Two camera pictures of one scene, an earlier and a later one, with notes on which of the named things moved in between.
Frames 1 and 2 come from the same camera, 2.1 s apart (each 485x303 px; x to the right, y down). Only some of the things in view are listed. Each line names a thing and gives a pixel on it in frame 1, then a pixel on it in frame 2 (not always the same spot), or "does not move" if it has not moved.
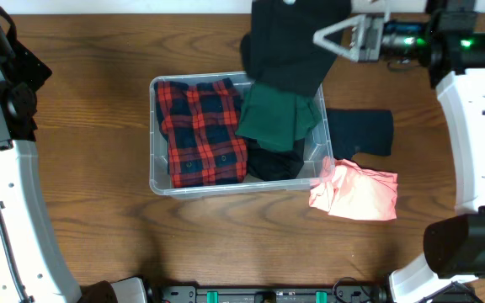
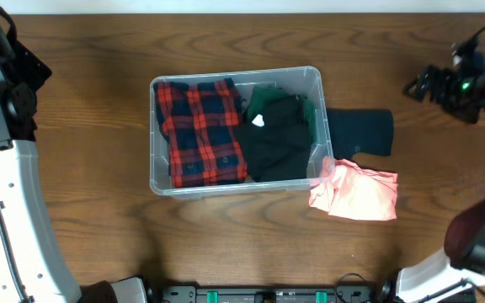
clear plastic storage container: (221, 133) does not move
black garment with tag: (280, 49) → (279, 149)
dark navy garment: (365, 131) does not move
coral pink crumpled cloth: (349, 190) does not move
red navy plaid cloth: (200, 122) does not move
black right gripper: (361, 54) → (445, 78)
